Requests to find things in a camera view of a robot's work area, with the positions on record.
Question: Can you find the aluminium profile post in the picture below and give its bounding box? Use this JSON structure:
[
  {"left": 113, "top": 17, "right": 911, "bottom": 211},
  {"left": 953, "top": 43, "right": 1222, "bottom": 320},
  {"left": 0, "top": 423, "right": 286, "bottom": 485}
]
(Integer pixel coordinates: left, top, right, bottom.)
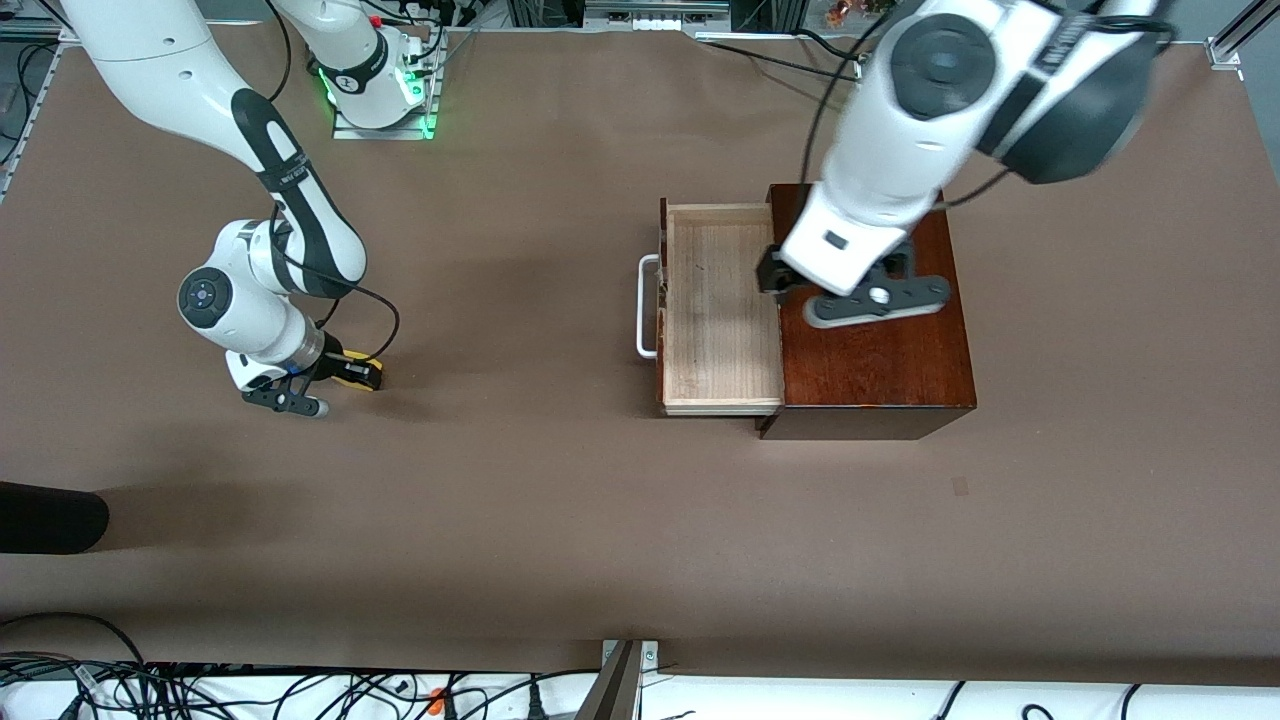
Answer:
[{"left": 577, "top": 639, "right": 662, "bottom": 720}]

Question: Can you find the aluminium frame rail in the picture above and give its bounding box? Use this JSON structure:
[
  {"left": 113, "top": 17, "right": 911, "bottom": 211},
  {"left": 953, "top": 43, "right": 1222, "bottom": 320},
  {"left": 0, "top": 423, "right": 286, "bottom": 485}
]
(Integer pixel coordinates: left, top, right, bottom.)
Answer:
[{"left": 0, "top": 0, "right": 76, "bottom": 206}]

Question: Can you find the black looped cable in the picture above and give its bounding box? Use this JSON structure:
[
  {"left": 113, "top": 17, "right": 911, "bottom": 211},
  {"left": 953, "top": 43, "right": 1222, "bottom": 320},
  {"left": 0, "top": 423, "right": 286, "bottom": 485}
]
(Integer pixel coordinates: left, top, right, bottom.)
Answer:
[{"left": 0, "top": 611, "right": 154, "bottom": 720}]

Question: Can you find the black cable on table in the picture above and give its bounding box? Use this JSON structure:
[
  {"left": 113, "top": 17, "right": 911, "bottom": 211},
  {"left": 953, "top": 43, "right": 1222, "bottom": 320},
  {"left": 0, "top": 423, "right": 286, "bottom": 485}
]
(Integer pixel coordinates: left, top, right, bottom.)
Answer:
[{"left": 695, "top": 28, "right": 863, "bottom": 86}]

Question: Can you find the black rounded cylinder object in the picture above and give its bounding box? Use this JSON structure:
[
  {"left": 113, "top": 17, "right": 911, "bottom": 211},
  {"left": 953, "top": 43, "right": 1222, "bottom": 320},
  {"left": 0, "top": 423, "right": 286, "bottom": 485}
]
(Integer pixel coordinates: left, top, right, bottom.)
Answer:
[{"left": 0, "top": 481, "right": 111, "bottom": 556}]

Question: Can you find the grey power strip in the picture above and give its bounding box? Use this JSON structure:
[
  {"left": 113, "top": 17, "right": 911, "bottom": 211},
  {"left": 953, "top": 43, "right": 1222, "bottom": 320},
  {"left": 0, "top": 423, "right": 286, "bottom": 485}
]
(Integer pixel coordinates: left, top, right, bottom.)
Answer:
[{"left": 583, "top": 0, "right": 734, "bottom": 32}]

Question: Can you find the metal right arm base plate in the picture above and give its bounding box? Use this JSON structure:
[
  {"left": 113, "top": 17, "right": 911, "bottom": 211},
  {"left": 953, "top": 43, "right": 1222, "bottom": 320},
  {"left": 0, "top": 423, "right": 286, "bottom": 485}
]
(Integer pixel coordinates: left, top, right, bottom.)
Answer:
[{"left": 331, "top": 95, "right": 440, "bottom": 142}]

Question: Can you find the light wood drawer white handle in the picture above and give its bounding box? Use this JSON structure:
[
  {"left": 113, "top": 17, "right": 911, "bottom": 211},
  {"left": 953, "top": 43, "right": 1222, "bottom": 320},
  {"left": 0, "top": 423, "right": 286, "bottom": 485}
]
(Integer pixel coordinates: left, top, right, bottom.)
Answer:
[{"left": 636, "top": 196, "right": 787, "bottom": 419}]

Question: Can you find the yellow cube block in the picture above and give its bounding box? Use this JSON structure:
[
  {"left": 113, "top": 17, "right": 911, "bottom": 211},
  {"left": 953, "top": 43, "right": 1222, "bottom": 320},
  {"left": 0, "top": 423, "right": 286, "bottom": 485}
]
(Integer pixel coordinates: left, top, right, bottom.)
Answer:
[{"left": 335, "top": 349, "right": 386, "bottom": 393}]

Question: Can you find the aluminium frame corner bracket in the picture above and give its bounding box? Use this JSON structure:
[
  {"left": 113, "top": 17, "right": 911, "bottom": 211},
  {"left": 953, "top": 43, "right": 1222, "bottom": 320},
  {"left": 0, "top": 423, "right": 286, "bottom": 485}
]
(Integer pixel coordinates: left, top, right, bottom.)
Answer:
[{"left": 1206, "top": 0, "right": 1280, "bottom": 72}]

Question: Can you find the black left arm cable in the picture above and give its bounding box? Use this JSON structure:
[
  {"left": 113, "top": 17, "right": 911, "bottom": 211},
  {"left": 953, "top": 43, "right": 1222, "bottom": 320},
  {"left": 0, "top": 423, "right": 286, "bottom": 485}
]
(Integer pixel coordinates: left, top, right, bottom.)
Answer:
[{"left": 800, "top": 30, "right": 1017, "bottom": 212}]

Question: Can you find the dark brown wooden cabinet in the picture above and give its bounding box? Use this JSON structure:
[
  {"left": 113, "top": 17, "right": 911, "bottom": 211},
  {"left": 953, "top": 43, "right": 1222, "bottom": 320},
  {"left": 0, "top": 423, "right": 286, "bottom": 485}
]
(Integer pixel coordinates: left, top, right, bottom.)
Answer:
[{"left": 757, "top": 183, "right": 979, "bottom": 442}]

